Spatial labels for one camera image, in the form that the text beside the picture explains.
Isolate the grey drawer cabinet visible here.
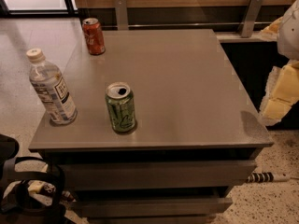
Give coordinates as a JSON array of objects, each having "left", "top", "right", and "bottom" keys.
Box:
[{"left": 30, "top": 30, "right": 272, "bottom": 224}]

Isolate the black strap bag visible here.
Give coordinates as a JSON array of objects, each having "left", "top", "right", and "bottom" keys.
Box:
[{"left": 0, "top": 134, "right": 65, "bottom": 224}]

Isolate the right metal wall bracket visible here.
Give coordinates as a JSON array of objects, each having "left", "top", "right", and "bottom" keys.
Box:
[{"left": 238, "top": 0, "right": 263, "bottom": 38}]

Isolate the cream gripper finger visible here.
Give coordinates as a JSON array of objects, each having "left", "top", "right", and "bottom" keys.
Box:
[
  {"left": 259, "top": 18, "right": 282, "bottom": 41},
  {"left": 259, "top": 61, "right": 299, "bottom": 126}
]

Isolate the left metal wall bracket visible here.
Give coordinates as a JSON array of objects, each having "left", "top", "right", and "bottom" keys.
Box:
[{"left": 114, "top": 0, "right": 129, "bottom": 30}]

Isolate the clear plastic water bottle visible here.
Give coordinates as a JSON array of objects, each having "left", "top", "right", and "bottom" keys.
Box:
[{"left": 26, "top": 49, "right": 78, "bottom": 125}]

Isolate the black and white striped stick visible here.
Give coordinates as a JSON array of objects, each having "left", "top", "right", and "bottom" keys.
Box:
[{"left": 247, "top": 172, "right": 291, "bottom": 183}]

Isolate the green soda can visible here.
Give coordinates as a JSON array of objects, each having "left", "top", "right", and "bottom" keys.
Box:
[{"left": 105, "top": 82, "right": 136, "bottom": 133}]

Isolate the grey drawer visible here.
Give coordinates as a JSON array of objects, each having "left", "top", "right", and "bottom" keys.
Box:
[
  {"left": 71, "top": 198, "right": 233, "bottom": 217},
  {"left": 62, "top": 161, "right": 256, "bottom": 190}
]

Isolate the upper grey drawer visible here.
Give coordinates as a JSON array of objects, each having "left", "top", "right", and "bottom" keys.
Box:
[{"left": 62, "top": 161, "right": 256, "bottom": 190}]

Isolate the small snack packet on floor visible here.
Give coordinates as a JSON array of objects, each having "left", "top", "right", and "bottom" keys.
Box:
[{"left": 28, "top": 180, "right": 56, "bottom": 194}]

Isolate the lower grey drawer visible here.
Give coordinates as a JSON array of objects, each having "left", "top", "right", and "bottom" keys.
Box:
[{"left": 71, "top": 198, "right": 233, "bottom": 217}]

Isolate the metal wall bracket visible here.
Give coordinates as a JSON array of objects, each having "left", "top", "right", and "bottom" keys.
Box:
[
  {"left": 114, "top": 0, "right": 129, "bottom": 30},
  {"left": 238, "top": 0, "right": 263, "bottom": 38}
]

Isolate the red coke can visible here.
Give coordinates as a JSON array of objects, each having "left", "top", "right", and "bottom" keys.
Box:
[{"left": 82, "top": 18, "right": 106, "bottom": 55}]

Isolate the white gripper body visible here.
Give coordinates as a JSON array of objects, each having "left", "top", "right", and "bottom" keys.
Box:
[{"left": 277, "top": 0, "right": 299, "bottom": 60}]

